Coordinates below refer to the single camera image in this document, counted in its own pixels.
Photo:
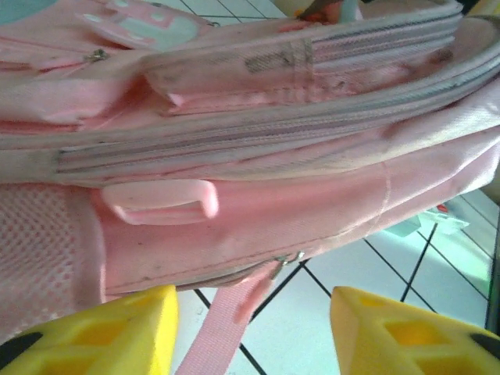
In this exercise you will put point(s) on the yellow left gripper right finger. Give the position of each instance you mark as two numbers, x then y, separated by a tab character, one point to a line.
410	336

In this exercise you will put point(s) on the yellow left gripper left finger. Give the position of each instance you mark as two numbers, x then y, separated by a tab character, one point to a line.
97	336

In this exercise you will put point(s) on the pink school backpack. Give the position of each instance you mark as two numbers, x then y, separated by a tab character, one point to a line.
218	156

